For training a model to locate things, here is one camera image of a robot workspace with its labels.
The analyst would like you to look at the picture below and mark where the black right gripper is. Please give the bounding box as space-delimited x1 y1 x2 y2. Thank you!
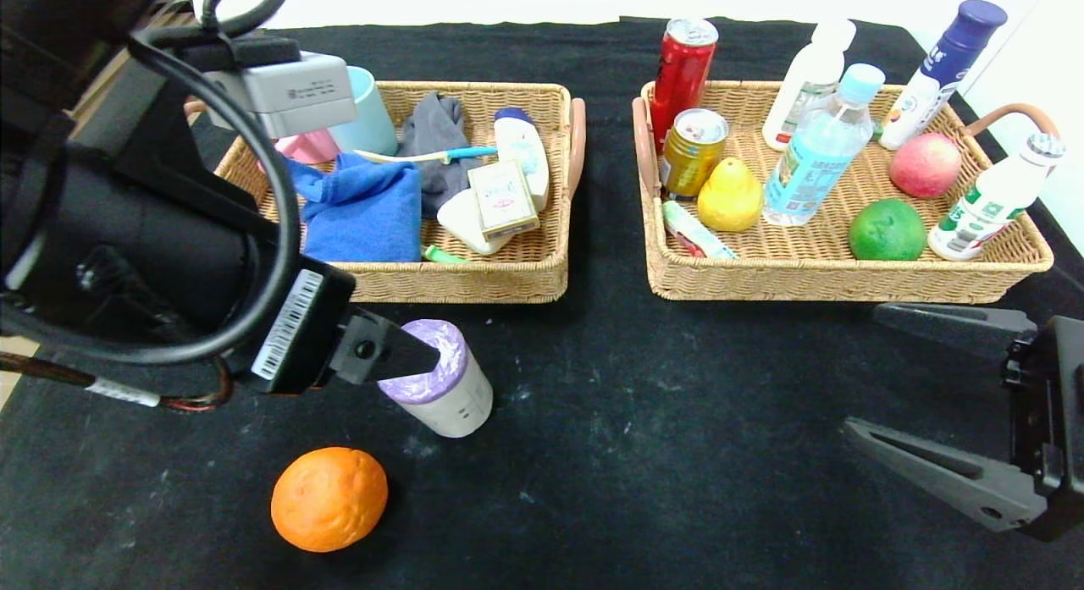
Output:
841 301 1084 543

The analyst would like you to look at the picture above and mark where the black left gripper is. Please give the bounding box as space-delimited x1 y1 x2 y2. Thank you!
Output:
97 170 441 395

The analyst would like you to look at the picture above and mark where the purple trash bag roll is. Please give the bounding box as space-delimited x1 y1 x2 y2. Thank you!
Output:
377 319 494 439

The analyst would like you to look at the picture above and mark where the orange fruit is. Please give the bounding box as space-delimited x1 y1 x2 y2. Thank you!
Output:
270 446 390 553

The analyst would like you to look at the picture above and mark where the playing card box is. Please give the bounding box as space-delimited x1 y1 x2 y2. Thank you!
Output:
467 160 540 241

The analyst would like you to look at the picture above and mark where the clear water bottle blue cap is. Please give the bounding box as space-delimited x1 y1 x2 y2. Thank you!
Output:
762 63 886 228

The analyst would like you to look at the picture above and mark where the yellow lemon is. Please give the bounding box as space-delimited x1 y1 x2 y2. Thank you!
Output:
696 157 765 233

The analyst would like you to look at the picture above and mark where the red Hi-Chew candy pack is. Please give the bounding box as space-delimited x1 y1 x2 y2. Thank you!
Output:
661 201 738 261

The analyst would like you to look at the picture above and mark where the wicker basket with toiletries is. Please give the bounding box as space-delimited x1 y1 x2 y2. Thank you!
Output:
185 82 587 305

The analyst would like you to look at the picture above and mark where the wicker basket with food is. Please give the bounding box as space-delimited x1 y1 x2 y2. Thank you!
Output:
631 80 1059 303

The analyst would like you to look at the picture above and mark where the blue cloth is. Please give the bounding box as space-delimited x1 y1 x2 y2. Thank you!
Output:
284 153 423 264

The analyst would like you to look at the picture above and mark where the white soap box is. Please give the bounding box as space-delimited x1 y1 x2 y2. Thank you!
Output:
437 190 509 256

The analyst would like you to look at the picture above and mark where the green citrus fruit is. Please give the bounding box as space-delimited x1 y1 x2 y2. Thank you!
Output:
849 199 928 262

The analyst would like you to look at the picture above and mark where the white yogurt bottle green label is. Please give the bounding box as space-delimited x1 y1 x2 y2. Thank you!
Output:
926 134 1065 262

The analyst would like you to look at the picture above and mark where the pink plastic cup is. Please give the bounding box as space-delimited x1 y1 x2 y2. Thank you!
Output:
275 129 340 165

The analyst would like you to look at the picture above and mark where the white and blue toothbrush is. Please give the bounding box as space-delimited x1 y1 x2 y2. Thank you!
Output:
351 144 498 166

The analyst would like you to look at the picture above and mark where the light teal plastic cup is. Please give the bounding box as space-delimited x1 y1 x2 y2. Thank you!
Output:
329 67 399 157

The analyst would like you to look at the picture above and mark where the grey cloth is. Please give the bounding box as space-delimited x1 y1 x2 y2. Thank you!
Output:
396 91 499 220

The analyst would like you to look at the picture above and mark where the red apple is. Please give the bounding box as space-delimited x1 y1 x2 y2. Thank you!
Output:
888 133 963 201

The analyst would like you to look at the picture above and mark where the black tablecloth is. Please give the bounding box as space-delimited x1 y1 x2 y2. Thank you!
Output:
0 16 1084 590

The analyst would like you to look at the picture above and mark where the white lotion bottle blue cap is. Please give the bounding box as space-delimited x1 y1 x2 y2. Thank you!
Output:
493 108 551 214

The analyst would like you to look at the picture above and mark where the white bottle purple cap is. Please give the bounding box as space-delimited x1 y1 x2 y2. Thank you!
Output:
877 1 1007 152

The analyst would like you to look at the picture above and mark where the gold drink can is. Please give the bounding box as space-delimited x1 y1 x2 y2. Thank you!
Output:
659 108 731 203

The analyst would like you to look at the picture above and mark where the white table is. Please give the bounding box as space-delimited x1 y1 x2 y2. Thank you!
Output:
193 0 1051 73

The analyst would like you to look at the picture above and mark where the red drink can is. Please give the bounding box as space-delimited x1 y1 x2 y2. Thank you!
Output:
648 18 719 155

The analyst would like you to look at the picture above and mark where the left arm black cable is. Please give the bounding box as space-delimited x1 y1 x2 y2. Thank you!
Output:
0 30 303 367
193 0 290 39

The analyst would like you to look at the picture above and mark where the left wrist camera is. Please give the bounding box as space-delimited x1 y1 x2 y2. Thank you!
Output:
203 52 358 140

